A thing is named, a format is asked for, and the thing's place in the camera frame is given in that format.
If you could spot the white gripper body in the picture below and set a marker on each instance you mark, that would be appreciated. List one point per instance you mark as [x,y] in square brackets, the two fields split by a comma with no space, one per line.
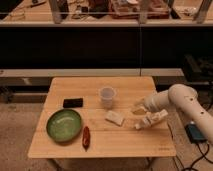
[152,103]

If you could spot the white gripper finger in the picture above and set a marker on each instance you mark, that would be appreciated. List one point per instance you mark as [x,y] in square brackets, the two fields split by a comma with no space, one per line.
[138,108]
[151,119]

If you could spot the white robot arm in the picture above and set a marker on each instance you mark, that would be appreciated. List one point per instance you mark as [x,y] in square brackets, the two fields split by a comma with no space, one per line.
[183,98]

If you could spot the translucent white cup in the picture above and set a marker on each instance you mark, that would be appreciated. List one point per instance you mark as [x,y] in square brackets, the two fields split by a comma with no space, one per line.
[107,95]

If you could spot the green ceramic bowl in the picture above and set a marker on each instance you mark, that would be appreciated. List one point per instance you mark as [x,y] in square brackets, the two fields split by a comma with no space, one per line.
[64,125]

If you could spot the blue black box on floor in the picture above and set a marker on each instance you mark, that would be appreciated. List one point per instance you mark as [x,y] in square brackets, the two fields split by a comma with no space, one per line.
[194,134]

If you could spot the black equipment case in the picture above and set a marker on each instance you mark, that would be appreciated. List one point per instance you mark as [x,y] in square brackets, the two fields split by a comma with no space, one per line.
[198,69]

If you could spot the wooden folding table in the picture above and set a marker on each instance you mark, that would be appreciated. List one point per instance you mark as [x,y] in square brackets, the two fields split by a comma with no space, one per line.
[107,140]

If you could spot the red chili pepper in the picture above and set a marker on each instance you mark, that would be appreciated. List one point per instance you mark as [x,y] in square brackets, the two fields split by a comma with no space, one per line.
[86,138]

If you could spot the black rectangular block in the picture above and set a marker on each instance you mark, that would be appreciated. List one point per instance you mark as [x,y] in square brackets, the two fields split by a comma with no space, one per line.
[73,103]

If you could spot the long background workbench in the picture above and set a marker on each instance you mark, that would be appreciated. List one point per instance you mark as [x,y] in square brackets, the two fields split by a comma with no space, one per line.
[106,13]

